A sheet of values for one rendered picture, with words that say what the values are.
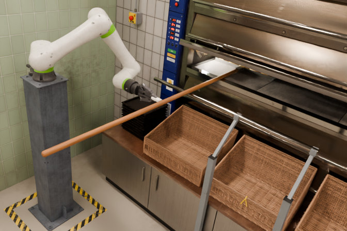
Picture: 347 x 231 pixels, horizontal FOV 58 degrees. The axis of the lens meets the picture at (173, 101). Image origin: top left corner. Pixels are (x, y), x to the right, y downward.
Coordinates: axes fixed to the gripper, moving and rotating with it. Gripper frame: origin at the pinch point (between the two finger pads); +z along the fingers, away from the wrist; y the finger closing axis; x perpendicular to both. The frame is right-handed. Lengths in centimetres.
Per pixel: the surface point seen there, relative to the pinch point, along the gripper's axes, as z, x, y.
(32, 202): -85, 49, 119
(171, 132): -21, -48, 56
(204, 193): 45, -5, 52
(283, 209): 92, -5, 29
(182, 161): 16, -15, 48
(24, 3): -116, 23, -38
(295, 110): 67, -65, 1
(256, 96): 39, -65, 2
